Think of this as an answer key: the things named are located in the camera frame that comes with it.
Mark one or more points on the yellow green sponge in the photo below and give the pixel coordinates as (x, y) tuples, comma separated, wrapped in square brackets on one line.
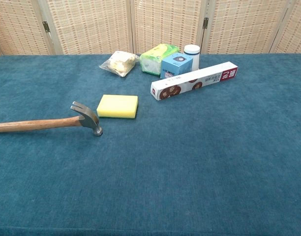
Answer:
[(117, 106)]

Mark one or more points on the blue table cloth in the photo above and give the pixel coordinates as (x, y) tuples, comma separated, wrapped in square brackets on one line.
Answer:
[(165, 159)]

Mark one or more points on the long white cling film box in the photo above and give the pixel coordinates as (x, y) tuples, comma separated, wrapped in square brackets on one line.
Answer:
[(193, 80)]

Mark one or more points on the light blue square box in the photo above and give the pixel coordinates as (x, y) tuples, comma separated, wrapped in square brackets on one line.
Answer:
[(175, 64)]

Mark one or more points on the green yellow tissue pack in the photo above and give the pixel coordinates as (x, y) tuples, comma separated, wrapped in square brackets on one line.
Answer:
[(155, 57)]

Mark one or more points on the clear plastic snack bag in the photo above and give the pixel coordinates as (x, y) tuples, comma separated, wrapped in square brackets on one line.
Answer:
[(119, 62)]

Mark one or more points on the white cylindrical bottle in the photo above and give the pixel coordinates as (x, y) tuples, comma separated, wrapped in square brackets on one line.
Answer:
[(193, 55)]

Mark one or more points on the woven bamboo folding screen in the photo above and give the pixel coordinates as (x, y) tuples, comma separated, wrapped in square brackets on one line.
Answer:
[(150, 24)]

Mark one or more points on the brass screen hinge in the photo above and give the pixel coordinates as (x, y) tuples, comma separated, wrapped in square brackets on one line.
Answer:
[(205, 23), (45, 26)]

